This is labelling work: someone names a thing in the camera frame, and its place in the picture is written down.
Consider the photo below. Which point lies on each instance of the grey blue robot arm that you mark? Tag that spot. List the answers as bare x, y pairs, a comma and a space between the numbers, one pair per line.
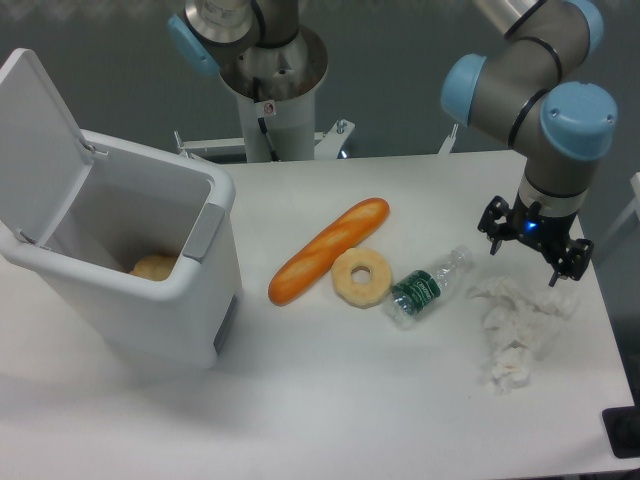
522, 98

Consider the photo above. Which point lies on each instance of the black device at edge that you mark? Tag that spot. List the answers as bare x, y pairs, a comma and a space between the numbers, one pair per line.
622, 428

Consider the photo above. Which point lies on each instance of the white metal table frame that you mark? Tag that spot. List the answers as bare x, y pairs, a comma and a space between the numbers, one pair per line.
328, 145

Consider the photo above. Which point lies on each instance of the white trash can body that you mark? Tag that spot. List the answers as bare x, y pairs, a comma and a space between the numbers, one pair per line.
139, 201

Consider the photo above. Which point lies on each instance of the white furniture piece right edge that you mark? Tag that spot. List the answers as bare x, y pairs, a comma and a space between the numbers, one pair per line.
624, 224

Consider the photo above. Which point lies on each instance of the crumpled white tissue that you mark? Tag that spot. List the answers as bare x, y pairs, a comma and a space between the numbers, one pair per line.
521, 328

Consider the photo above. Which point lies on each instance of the white trash can lid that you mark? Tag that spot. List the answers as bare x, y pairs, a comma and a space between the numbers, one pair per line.
45, 158

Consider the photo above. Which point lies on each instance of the beige ring donut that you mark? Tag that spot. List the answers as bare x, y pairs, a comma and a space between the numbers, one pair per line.
361, 277

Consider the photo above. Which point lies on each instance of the orange baguette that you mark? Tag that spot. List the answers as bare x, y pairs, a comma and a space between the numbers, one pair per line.
316, 258

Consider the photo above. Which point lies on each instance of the round bread in bin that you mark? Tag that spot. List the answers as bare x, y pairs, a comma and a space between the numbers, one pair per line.
154, 267

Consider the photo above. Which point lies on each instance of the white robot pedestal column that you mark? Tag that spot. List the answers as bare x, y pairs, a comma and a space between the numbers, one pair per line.
275, 92

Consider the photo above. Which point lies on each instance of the crushed plastic bottle green label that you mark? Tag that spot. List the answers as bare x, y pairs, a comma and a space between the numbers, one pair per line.
409, 299

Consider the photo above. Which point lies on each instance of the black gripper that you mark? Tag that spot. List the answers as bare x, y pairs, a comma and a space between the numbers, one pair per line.
547, 233

